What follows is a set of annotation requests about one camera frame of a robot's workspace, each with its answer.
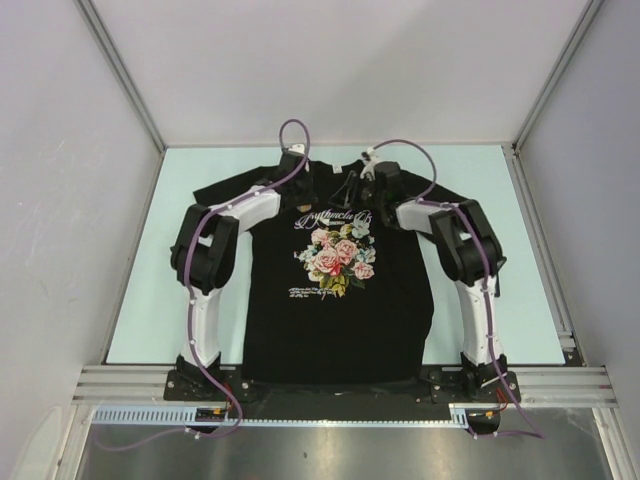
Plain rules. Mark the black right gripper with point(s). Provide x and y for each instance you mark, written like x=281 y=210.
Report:
x=345 y=196

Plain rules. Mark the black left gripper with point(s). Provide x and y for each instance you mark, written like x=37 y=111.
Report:
x=309 y=195

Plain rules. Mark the black floral print t-shirt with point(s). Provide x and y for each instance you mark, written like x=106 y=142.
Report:
x=336 y=297

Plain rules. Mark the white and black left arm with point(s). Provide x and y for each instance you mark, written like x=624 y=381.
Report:
x=204 y=252

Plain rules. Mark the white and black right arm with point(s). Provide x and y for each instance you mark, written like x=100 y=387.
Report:
x=468 y=251

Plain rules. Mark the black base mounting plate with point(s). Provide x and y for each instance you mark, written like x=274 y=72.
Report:
x=435 y=383

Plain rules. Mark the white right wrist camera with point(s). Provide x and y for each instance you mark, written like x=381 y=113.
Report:
x=370 y=160

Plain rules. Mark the black rectangular frame right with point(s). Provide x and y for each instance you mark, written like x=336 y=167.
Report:
x=500 y=264

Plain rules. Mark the aluminium front rail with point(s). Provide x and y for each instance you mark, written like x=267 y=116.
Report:
x=540 y=386

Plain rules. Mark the white slotted cable duct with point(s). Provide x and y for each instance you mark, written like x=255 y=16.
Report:
x=204 y=417

